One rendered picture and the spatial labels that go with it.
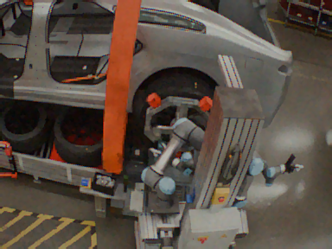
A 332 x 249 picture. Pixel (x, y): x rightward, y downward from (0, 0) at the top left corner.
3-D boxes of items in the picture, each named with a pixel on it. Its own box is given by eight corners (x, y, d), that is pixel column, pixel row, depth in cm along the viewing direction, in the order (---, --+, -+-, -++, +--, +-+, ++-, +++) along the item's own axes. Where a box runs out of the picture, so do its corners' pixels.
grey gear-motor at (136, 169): (145, 162, 471) (149, 137, 448) (143, 194, 441) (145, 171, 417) (127, 160, 471) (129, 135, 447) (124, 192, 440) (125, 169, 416)
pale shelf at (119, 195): (127, 187, 402) (127, 184, 400) (126, 201, 390) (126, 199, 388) (81, 178, 400) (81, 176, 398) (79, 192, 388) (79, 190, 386)
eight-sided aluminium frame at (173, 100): (205, 149, 425) (216, 102, 388) (205, 154, 420) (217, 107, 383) (143, 142, 422) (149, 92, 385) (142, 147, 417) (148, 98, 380)
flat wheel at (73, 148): (108, 118, 483) (109, 100, 467) (120, 167, 438) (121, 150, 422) (52, 124, 465) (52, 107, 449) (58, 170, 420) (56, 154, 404)
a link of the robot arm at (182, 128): (151, 190, 332) (195, 125, 327) (137, 178, 339) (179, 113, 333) (159, 191, 343) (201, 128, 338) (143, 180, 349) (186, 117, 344)
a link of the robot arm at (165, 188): (166, 202, 333) (168, 192, 323) (152, 193, 338) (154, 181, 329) (177, 194, 340) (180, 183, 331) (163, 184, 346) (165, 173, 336)
